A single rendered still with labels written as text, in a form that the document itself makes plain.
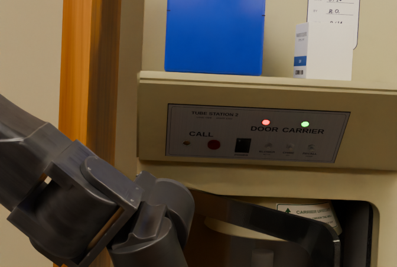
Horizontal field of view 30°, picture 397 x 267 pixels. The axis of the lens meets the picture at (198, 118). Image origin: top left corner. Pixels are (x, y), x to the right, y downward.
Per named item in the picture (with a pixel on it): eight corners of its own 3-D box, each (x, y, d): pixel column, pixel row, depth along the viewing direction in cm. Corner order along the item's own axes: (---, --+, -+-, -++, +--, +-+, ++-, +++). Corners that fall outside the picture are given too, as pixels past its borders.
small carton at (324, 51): (292, 78, 83) (295, 24, 83) (335, 80, 84) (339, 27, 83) (305, 78, 78) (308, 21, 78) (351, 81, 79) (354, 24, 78)
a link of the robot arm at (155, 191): (20, 241, 60) (80, 167, 57) (60, 182, 71) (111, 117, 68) (138, 325, 62) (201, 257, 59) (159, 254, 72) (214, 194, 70)
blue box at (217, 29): (163, 72, 85) (167, -7, 84) (250, 76, 85) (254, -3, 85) (163, 71, 75) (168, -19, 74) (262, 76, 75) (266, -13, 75)
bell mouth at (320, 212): (202, 211, 106) (205, 173, 106) (325, 216, 107) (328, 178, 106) (211, 238, 88) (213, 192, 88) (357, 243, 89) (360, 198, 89)
